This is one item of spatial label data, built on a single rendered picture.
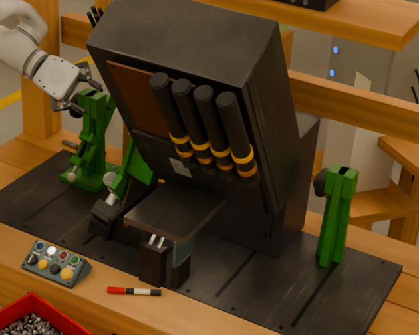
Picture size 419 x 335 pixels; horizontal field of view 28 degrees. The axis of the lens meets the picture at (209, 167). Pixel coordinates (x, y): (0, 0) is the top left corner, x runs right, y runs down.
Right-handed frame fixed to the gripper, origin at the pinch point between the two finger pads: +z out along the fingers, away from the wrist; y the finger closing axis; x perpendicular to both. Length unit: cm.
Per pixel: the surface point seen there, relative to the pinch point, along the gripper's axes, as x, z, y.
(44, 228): 11.2, 6.8, -34.6
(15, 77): 279, -143, 23
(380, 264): 15, 86, 6
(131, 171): -4.8, 21.4, -10.4
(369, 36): -26, 55, 43
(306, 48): 358, -13, 160
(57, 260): -4.8, 18.8, -38.7
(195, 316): -8, 55, -31
